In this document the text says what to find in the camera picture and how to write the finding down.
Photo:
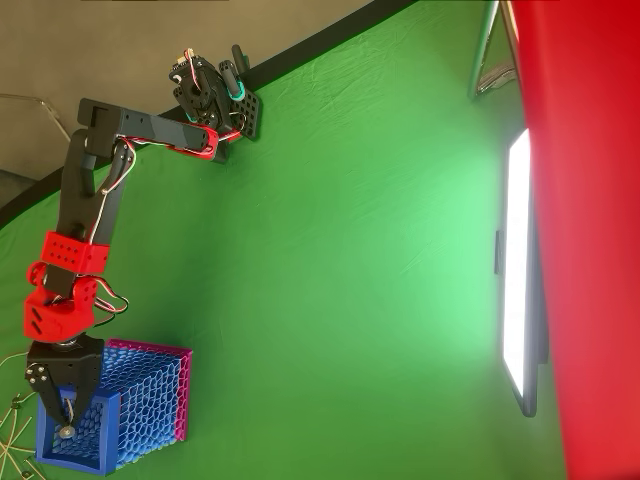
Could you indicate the red plastic panel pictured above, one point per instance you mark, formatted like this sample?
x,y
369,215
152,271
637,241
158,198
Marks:
x,y
590,225

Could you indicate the green cloth with black edge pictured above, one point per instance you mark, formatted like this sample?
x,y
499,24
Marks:
x,y
350,200

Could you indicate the black perforated tool holder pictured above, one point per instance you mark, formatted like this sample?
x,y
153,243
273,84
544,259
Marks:
x,y
251,115

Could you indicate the chrome tube stand frame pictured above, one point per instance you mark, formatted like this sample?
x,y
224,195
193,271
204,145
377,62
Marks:
x,y
483,50

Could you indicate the blue and magenta lattice basket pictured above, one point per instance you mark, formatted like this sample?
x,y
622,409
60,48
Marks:
x,y
145,395

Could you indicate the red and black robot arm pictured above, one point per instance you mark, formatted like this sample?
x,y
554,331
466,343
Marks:
x,y
82,210

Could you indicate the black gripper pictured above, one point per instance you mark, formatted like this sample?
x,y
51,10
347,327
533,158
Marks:
x,y
67,366

